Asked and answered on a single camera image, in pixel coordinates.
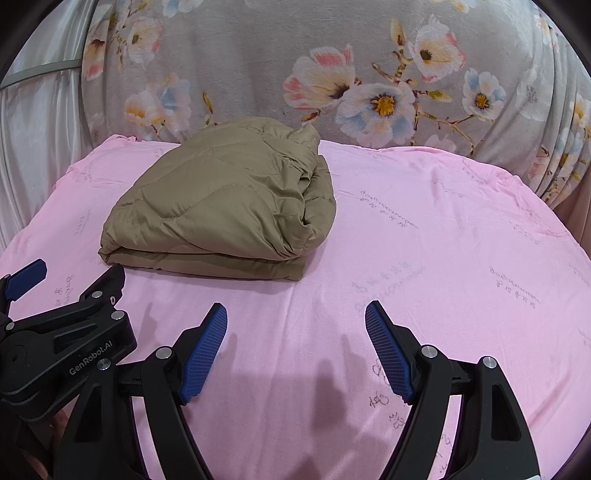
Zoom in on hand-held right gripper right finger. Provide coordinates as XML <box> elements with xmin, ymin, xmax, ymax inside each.
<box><xmin>365</xmin><ymin>300</ymin><xmax>542</xmax><ymax>480</ymax></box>

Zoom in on pink bed sheet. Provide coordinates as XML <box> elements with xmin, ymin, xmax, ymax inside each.
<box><xmin>0</xmin><ymin>134</ymin><xmax>591</xmax><ymax>480</ymax></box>

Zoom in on white curtain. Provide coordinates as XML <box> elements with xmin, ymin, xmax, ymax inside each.
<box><xmin>0</xmin><ymin>0</ymin><xmax>112</xmax><ymax>250</ymax></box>

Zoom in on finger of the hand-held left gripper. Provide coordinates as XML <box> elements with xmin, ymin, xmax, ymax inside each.
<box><xmin>0</xmin><ymin>258</ymin><xmax>48</xmax><ymax>319</ymax></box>
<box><xmin>68</xmin><ymin>264</ymin><xmax>127</xmax><ymax>315</ymax></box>

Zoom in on grey metal rail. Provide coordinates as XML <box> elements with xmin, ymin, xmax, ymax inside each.
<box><xmin>0</xmin><ymin>59</ymin><xmax>83</xmax><ymax>90</ymax></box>

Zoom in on brown quilted jacket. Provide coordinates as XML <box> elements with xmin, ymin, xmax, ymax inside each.
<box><xmin>98</xmin><ymin>117</ymin><xmax>337</xmax><ymax>281</ymax></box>

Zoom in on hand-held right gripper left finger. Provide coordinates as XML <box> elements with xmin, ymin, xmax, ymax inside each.
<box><xmin>59</xmin><ymin>302</ymin><xmax>229</xmax><ymax>480</ymax></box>

